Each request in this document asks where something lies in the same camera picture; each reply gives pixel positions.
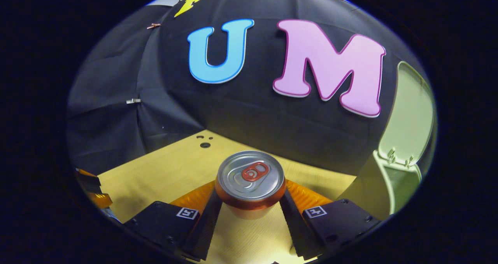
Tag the copper cloth clip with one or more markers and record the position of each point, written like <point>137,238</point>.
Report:
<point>153,25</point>

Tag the red pop can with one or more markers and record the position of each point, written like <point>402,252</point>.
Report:
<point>251,178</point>

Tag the white desktop garbage bin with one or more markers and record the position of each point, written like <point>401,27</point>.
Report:
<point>408,116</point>

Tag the black backdrop cloth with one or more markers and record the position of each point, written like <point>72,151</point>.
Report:
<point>241,112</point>

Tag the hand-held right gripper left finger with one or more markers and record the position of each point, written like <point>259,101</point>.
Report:
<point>206,225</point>

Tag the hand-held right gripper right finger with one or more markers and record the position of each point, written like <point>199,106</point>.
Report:
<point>293,225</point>

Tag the wooden desktop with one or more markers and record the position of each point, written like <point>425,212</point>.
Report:
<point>175,166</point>

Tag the silver cloth clip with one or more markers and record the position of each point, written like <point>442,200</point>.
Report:
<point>133,101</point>

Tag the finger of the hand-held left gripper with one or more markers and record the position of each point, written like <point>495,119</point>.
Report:
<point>101,201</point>
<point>88,181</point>

